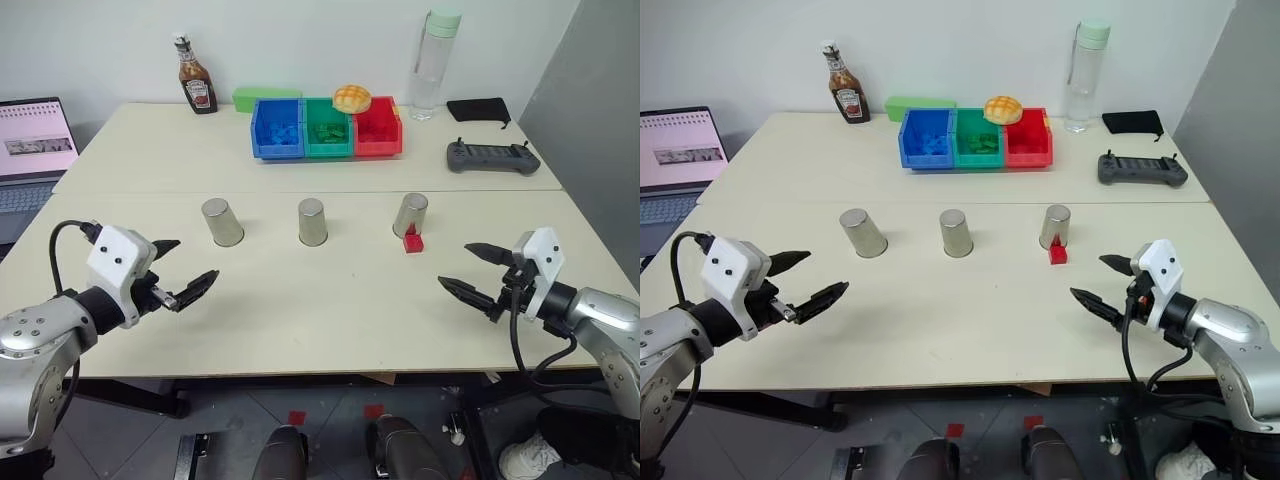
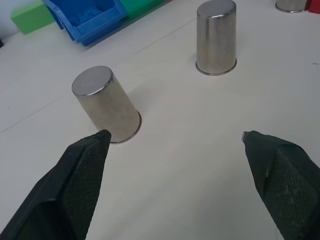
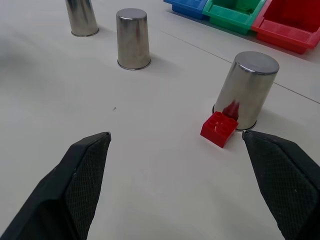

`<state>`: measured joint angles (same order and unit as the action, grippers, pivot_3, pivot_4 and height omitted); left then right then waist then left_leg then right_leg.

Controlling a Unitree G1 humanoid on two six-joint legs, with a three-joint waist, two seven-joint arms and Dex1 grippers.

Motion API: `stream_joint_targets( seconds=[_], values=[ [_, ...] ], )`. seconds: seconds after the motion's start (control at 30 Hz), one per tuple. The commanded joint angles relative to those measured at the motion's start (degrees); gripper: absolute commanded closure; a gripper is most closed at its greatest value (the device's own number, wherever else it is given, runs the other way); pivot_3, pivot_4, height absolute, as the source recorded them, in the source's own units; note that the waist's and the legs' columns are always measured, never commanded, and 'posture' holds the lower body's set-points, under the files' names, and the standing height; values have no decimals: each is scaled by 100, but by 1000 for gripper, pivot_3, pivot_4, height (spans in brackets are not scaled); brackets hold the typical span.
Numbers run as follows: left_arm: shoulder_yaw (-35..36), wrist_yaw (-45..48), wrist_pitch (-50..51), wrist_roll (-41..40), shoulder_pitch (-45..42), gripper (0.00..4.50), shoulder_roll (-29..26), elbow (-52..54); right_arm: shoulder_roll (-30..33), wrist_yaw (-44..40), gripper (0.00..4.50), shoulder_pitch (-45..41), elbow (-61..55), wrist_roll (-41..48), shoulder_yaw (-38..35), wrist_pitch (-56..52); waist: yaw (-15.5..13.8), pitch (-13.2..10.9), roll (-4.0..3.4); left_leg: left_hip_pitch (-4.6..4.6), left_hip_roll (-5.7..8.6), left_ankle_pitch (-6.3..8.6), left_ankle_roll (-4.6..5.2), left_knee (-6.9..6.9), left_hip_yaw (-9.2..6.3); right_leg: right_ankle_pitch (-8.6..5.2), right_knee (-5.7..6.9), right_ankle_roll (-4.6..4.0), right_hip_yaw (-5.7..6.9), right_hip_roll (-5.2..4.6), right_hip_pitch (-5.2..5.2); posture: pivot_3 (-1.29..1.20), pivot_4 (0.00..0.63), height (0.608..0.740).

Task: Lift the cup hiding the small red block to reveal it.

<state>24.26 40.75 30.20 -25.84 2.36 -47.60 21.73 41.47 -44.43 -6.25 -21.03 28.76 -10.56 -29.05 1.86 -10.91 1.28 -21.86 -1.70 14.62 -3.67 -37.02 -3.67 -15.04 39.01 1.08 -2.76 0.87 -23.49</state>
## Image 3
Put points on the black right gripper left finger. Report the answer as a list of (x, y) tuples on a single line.
[(62, 190)]

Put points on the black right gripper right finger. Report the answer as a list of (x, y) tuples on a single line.
[(285, 180)]

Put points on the red toy building block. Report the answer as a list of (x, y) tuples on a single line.
[(219, 128)]

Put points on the stainless steel cup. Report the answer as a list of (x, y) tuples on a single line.
[(133, 40), (245, 92), (82, 17)]

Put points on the red plastic bin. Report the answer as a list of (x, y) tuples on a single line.
[(287, 25)]

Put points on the green plastic bin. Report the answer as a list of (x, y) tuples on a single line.
[(232, 15)]

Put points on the blue plastic bin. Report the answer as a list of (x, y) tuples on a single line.
[(186, 7)]

